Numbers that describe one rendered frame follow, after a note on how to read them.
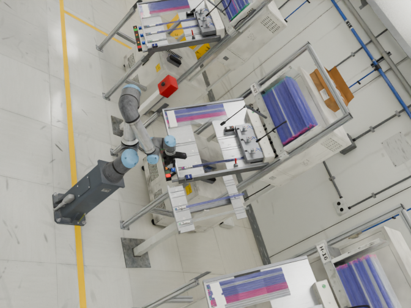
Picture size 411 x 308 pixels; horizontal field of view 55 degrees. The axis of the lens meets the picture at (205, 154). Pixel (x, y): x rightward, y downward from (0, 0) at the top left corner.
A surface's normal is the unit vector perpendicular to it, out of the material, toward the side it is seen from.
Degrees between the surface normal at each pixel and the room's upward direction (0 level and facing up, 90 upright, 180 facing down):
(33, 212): 0
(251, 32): 90
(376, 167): 90
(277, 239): 90
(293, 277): 44
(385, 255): 90
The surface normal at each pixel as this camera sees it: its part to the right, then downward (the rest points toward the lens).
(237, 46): 0.24, 0.81
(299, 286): 0.04, -0.55
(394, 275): -0.67, -0.26
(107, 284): 0.70, -0.52
